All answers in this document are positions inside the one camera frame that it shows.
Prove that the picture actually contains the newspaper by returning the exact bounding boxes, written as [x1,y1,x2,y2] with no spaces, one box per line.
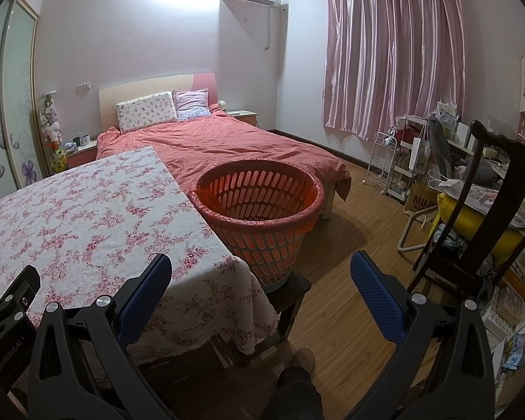
[464,186,525,228]

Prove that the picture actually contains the person's leg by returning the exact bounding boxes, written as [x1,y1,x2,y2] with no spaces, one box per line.
[273,367,324,420]

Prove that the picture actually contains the brown paper bag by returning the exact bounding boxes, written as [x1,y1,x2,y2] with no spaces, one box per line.
[403,181,440,219]

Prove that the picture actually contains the beige and pink headboard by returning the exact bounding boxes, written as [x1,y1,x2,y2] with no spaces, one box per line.
[98,73,218,134]

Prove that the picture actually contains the yellow cushion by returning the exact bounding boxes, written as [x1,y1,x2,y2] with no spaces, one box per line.
[436,192,525,263]

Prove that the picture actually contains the pile of boxes and books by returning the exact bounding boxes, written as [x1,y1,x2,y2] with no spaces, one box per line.
[481,236,525,403]

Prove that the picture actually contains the pink striped pillow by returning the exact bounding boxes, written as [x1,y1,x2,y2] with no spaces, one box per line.
[172,89,211,122]

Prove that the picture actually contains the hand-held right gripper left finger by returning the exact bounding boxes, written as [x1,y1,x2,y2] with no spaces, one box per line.
[27,253,173,420]

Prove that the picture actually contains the white shelf cart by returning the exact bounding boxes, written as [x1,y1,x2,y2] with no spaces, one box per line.
[387,114,434,204]

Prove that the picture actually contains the pink satin curtain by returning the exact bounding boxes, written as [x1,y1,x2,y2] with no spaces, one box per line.
[323,0,469,141]

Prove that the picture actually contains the grey office chair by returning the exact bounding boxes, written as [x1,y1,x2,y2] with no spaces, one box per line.
[429,118,453,180]

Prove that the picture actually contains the dark wooden stool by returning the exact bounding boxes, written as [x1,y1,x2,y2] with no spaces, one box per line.
[262,271,312,342]

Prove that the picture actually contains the pink white nightstand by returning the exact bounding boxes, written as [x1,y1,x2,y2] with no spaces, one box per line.
[63,140,98,169]
[226,109,259,128]

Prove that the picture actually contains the bed with red duvet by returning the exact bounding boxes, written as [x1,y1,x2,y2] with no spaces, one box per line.
[95,111,352,202]

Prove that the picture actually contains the glass door wardrobe with flowers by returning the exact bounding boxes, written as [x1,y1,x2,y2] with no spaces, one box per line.
[0,0,40,208]

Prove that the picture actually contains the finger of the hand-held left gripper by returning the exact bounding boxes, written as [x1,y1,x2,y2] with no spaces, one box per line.
[0,265,41,316]

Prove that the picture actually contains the pink floral tablecloth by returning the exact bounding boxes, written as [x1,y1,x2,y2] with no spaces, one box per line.
[0,146,277,355]

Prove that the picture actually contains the white paper bag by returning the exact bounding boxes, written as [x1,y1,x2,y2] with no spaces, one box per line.
[409,137,432,173]

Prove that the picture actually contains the white floral pillow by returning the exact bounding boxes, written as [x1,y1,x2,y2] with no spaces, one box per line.
[116,92,179,133]

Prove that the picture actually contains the white wire rack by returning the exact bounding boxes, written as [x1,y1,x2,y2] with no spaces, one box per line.
[363,131,397,193]

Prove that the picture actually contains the cluttered white desk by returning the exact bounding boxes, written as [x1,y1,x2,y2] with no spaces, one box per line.
[437,100,525,189]

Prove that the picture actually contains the brown shoe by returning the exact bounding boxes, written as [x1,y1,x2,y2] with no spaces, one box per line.
[289,349,314,375]

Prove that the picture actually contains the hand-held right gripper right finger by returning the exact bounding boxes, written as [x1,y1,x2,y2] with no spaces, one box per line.
[349,251,496,420]

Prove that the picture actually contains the dark wooden chair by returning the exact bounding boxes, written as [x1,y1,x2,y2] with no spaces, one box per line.
[409,119,525,302]

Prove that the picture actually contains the orange plastic laundry basket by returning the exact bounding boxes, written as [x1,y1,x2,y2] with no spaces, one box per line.
[188,160,325,287]

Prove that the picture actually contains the hanging plush toys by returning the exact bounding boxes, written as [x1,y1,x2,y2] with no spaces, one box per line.
[38,96,62,147]

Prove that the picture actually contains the white air conditioner pipe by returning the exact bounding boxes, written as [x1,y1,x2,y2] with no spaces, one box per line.
[262,6,274,51]

